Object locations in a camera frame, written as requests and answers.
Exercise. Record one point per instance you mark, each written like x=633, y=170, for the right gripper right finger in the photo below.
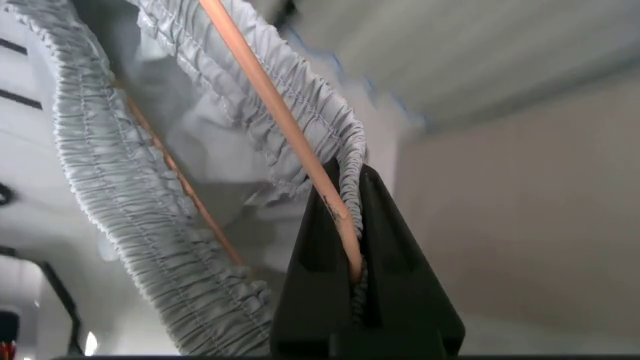
x=405, y=300

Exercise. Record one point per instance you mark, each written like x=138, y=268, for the pink clothes hanger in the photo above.
x=280, y=110

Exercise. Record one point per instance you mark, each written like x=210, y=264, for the white curtain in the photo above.
x=475, y=50

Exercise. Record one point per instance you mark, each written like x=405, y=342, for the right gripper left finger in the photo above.
x=310, y=300

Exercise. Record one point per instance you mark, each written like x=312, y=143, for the pale grey shorts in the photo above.
x=125, y=200

